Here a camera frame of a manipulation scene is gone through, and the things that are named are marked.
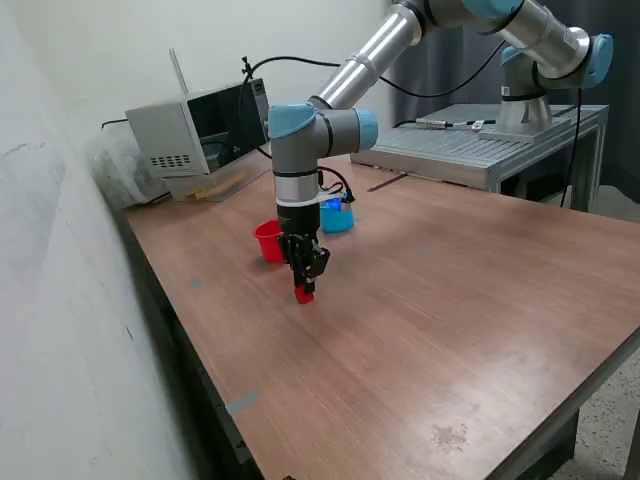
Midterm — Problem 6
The yellow wooden strip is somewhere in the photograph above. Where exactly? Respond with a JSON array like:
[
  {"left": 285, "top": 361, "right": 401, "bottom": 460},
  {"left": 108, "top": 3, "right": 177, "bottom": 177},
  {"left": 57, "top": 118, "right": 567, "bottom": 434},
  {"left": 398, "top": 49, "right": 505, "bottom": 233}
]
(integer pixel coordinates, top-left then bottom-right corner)
[{"left": 185, "top": 172, "right": 249, "bottom": 202}]

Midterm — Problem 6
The black cable with tag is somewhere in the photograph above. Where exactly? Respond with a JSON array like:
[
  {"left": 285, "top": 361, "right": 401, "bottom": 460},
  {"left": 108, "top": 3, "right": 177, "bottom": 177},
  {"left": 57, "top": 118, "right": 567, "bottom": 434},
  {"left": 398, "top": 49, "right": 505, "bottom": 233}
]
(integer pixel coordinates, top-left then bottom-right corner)
[{"left": 392, "top": 117, "right": 501, "bottom": 131}]

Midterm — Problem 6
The dark grey curtain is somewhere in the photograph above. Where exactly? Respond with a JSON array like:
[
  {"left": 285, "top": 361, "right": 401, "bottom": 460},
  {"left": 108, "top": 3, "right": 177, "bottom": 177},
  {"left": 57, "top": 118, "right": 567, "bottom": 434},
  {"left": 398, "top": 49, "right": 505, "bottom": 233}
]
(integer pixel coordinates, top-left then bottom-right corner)
[{"left": 389, "top": 0, "right": 640, "bottom": 189}]

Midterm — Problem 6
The clear acrylic stand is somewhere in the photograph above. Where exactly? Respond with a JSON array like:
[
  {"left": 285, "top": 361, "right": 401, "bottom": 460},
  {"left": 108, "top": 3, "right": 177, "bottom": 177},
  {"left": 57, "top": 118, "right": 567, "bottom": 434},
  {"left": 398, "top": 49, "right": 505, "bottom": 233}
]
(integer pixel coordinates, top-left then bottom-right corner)
[{"left": 164, "top": 148, "right": 274, "bottom": 204}]

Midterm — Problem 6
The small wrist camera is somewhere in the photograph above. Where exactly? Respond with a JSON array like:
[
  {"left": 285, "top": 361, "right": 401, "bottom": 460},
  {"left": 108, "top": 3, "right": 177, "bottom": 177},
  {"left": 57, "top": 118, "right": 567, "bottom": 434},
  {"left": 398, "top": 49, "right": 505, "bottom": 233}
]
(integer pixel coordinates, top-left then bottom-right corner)
[{"left": 324, "top": 188, "right": 357, "bottom": 214}]

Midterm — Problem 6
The blue round bin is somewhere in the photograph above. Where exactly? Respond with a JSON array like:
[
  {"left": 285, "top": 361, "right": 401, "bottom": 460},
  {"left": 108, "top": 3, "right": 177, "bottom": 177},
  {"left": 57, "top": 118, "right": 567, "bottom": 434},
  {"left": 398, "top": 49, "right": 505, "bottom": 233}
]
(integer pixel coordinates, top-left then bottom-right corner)
[{"left": 319, "top": 202, "right": 355, "bottom": 235}]

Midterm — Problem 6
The aluminium profile robot platform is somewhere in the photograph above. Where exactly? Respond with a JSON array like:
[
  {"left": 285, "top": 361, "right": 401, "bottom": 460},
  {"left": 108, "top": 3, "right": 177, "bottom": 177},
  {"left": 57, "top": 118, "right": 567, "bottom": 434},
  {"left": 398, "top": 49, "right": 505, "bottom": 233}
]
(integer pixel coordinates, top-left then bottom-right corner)
[{"left": 349, "top": 103, "right": 610, "bottom": 214}]

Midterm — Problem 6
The clear plastic wrapped bundle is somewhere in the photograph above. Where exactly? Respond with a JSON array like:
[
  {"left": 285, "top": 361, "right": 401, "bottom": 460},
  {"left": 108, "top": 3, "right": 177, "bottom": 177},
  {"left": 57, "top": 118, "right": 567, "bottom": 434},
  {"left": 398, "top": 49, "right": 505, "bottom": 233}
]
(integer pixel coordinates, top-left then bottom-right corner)
[{"left": 82, "top": 122, "right": 174, "bottom": 211}]

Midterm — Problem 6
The long grey tape strip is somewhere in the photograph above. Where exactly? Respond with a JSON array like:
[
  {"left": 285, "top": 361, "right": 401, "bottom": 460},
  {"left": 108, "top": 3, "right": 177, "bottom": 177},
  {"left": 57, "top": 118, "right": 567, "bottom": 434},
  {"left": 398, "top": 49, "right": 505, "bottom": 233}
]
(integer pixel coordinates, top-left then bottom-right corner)
[{"left": 224, "top": 390, "right": 260, "bottom": 416}]

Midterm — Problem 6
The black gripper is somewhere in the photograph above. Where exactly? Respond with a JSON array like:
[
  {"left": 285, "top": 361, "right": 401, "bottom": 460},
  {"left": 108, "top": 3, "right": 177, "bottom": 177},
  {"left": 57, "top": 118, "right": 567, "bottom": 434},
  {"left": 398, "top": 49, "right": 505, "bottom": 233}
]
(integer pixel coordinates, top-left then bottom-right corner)
[{"left": 276, "top": 199, "right": 331, "bottom": 294}]

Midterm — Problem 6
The white thin rod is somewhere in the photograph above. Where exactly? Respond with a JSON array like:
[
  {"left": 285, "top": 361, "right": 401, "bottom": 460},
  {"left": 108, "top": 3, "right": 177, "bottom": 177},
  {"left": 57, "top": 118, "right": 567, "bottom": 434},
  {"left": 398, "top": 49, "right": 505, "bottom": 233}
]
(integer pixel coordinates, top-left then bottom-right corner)
[{"left": 168, "top": 48, "right": 190, "bottom": 96}]

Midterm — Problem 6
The black hanging cable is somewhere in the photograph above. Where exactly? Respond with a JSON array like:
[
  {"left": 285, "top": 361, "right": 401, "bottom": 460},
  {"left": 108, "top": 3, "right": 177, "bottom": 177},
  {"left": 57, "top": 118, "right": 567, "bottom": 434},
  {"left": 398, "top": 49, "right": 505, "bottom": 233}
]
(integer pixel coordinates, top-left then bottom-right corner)
[{"left": 559, "top": 87, "right": 584, "bottom": 209}]

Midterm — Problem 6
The silver microwave oven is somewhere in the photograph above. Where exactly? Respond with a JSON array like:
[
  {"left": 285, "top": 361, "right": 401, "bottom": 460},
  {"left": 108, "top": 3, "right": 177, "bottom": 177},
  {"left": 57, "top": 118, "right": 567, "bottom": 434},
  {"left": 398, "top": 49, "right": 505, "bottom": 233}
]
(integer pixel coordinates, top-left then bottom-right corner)
[{"left": 124, "top": 77, "right": 274, "bottom": 179}]

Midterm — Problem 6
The red round bin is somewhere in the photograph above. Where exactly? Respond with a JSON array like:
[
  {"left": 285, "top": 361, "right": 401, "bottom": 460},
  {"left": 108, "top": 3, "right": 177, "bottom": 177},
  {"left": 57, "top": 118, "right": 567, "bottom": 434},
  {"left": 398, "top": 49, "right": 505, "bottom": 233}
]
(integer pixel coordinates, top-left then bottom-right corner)
[{"left": 253, "top": 218, "right": 287, "bottom": 264}]

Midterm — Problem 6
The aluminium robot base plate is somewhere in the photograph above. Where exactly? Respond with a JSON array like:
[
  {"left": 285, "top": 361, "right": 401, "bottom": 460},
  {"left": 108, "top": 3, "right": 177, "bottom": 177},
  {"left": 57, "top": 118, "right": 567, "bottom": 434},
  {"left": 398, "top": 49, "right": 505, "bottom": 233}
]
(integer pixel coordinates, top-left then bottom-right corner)
[{"left": 477, "top": 127, "right": 555, "bottom": 145}]

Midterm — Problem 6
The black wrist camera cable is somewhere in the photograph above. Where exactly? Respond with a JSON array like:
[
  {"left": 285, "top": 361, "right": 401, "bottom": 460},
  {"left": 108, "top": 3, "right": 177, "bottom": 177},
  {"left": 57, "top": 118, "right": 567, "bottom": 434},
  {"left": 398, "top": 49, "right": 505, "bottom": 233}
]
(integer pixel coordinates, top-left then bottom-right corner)
[{"left": 238, "top": 54, "right": 507, "bottom": 194}]

